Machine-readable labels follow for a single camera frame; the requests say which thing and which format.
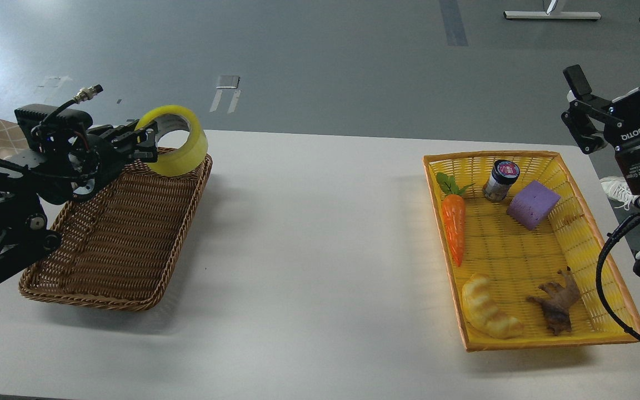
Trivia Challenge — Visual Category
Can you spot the brown toy animal figure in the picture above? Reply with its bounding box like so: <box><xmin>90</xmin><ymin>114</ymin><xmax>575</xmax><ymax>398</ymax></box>
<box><xmin>526</xmin><ymin>267</ymin><xmax>581</xmax><ymax>336</ymax></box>

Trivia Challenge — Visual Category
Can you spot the white stand base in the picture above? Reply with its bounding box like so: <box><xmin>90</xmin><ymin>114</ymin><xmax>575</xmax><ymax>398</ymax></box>
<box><xmin>503</xmin><ymin>1</ymin><xmax>602</xmax><ymax>21</ymax></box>

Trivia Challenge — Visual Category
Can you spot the grey floor plate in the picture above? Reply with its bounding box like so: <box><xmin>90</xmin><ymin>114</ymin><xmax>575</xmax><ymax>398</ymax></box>
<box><xmin>216</xmin><ymin>75</ymin><xmax>241</xmax><ymax>89</ymax></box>

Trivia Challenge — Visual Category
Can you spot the yellow tape roll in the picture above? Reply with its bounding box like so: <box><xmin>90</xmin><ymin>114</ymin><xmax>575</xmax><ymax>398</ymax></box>
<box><xmin>135</xmin><ymin>106</ymin><xmax>208</xmax><ymax>177</ymax></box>

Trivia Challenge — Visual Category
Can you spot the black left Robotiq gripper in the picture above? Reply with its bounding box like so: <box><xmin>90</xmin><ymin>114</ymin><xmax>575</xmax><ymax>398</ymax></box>
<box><xmin>89</xmin><ymin>119</ymin><xmax>159</xmax><ymax>181</ymax></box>

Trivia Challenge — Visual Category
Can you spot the toy bread croissant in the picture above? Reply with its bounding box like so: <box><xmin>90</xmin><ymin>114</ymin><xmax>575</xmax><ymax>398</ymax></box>
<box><xmin>461</xmin><ymin>273</ymin><xmax>525</xmax><ymax>339</ymax></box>

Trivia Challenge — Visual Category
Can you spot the orange toy carrot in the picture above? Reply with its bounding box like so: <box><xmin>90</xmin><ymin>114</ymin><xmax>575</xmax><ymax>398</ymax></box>
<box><xmin>435</xmin><ymin>172</ymin><xmax>473</xmax><ymax>267</ymax></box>

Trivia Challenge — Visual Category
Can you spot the yellow plastic basket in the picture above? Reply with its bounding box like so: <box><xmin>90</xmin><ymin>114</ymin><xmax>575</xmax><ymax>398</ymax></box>
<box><xmin>423</xmin><ymin>150</ymin><xmax>636</xmax><ymax>352</ymax></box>

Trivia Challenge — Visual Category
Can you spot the brown wicker basket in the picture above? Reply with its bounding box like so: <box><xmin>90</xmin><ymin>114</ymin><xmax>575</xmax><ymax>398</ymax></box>
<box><xmin>18</xmin><ymin>155</ymin><xmax>213</xmax><ymax>312</ymax></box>

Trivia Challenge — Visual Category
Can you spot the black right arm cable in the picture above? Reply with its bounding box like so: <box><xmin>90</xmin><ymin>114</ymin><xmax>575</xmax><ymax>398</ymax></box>
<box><xmin>595</xmin><ymin>208</ymin><xmax>640</xmax><ymax>371</ymax></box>

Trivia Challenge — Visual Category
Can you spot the white sneaker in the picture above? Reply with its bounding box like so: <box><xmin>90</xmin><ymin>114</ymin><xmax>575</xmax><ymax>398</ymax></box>
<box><xmin>599</xmin><ymin>176</ymin><xmax>640</xmax><ymax>211</ymax></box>

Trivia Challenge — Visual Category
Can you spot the purple sponge block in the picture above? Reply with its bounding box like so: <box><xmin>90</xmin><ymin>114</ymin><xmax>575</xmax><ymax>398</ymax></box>
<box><xmin>506</xmin><ymin>180</ymin><xmax>561</xmax><ymax>231</ymax></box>

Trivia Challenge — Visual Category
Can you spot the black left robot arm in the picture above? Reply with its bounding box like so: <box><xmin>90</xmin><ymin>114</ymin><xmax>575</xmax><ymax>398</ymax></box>
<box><xmin>0</xmin><ymin>84</ymin><xmax>162</xmax><ymax>284</ymax></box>

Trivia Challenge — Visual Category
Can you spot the small dark jar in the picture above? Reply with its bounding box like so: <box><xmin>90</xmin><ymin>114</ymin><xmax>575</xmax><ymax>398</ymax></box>
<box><xmin>482</xmin><ymin>159</ymin><xmax>521</xmax><ymax>202</ymax></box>

